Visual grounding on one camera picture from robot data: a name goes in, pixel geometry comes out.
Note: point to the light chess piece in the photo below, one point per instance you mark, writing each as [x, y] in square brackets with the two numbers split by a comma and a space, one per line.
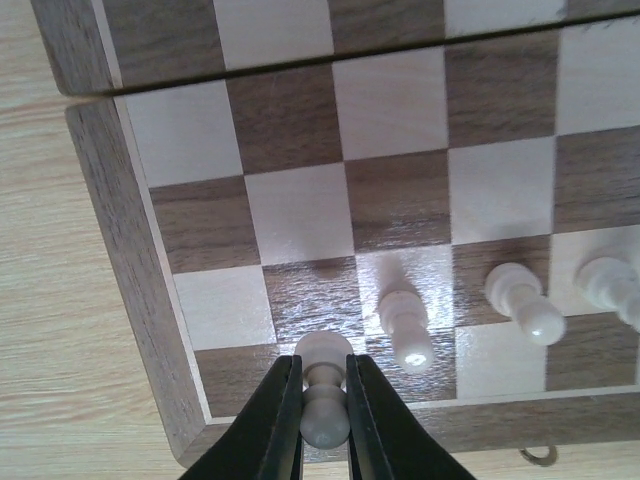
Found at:
[403, 317]
[325, 422]
[514, 291]
[612, 285]

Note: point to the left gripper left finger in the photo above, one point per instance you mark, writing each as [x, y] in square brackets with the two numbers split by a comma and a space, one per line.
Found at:
[263, 441]

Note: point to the wooden chess board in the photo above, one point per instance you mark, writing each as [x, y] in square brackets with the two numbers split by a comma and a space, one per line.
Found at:
[262, 170]

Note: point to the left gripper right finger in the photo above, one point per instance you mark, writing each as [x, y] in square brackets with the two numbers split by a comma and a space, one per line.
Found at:
[386, 440]

